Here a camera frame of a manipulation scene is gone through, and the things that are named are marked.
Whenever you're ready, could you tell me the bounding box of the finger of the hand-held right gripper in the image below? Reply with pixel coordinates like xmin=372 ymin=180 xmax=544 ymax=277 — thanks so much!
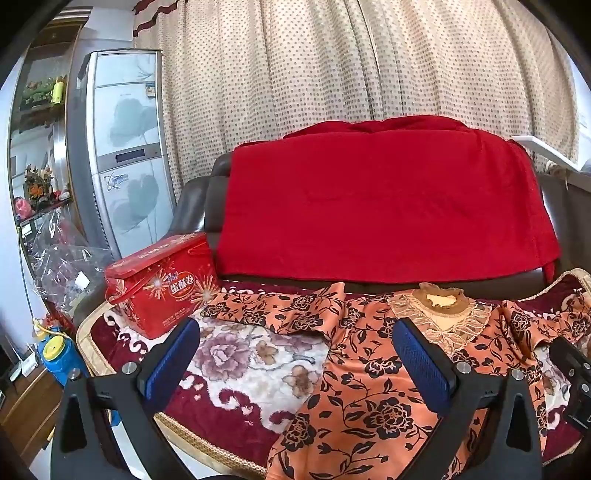
xmin=549 ymin=337 xmax=591 ymax=430

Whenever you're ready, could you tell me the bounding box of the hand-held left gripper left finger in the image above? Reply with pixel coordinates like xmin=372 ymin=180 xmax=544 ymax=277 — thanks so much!
xmin=50 ymin=318 xmax=201 ymax=480

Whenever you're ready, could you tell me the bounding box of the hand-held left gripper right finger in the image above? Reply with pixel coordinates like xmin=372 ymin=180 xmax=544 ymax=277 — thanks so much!
xmin=392 ymin=318 xmax=543 ymax=480

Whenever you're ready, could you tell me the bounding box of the orange floral shirt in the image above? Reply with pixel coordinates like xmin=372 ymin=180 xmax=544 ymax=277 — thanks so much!
xmin=201 ymin=281 xmax=591 ymax=480

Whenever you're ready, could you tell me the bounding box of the floral plush blanket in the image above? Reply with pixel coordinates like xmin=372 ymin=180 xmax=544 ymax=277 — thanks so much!
xmin=76 ymin=270 xmax=591 ymax=469

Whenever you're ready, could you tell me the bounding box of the red tin box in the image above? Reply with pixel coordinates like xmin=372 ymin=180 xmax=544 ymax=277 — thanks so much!
xmin=104 ymin=232 xmax=221 ymax=337

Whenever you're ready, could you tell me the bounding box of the blue bottle with yellow cap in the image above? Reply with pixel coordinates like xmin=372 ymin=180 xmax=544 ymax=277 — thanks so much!
xmin=32 ymin=318 xmax=86 ymax=388

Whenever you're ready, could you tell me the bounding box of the clear plastic wrap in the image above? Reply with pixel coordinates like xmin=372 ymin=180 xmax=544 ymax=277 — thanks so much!
xmin=21 ymin=212 xmax=114 ymax=324

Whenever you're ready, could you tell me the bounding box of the low wooden cabinet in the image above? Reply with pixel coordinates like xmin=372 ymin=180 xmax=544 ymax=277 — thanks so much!
xmin=0 ymin=337 xmax=65 ymax=462

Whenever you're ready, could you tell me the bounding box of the dark leather sofa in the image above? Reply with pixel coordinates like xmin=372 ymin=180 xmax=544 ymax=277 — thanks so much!
xmin=74 ymin=152 xmax=591 ymax=324

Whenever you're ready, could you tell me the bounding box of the red blanket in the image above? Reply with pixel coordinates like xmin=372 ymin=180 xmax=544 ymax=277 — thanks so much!
xmin=216 ymin=115 xmax=561 ymax=284

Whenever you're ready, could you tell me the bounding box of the white board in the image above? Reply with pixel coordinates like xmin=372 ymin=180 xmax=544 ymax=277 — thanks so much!
xmin=510 ymin=134 xmax=591 ymax=172

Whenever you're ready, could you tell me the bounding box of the dried flower ornament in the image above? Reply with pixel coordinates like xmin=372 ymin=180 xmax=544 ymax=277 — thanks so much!
xmin=23 ymin=164 xmax=56 ymax=210

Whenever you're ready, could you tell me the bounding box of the silver standing air conditioner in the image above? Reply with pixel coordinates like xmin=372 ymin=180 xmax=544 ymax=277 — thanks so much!
xmin=67 ymin=50 xmax=178 ymax=261

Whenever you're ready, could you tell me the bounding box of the green plant ornament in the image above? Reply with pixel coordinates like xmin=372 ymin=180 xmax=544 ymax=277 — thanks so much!
xmin=21 ymin=78 xmax=56 ymax=109

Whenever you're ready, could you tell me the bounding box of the dotted beige curtain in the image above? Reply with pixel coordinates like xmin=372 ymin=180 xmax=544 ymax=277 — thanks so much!
xmin=134 ymin=0 xmax=580 ymax=204

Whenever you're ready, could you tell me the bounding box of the wooden display cabinet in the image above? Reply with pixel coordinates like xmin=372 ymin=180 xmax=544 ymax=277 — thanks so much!
xmin=7 ymin=14 xmax=93 ymax=324

